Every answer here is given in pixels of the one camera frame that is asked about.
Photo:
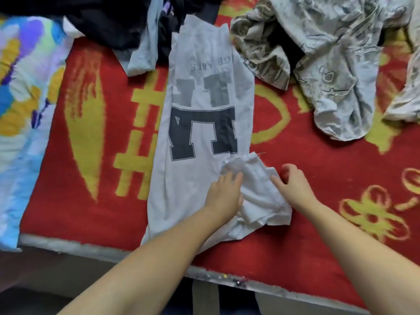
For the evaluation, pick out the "person's right hand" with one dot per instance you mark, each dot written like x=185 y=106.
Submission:
x=296 y=190

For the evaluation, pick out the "person's left hand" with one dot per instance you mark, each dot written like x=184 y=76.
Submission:
x=224 y=197

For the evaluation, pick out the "white printed t-shirt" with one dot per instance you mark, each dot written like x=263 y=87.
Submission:
x=203 y=173

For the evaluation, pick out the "pile of mixed clothes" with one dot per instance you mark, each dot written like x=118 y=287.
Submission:
x=328 y=55

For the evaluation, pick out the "person's left forearm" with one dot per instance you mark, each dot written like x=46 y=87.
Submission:
x=144 y=272

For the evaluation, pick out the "person's right forearm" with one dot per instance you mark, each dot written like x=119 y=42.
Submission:
x=367 y=259

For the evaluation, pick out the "person's blue trousers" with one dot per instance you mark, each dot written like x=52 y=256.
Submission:
x=177 y=302

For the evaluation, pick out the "red and yellow blanket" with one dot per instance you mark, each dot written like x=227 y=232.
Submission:
x=315 y=173

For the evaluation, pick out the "blue patterned pillow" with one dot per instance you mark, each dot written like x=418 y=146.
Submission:
x=26 y=108

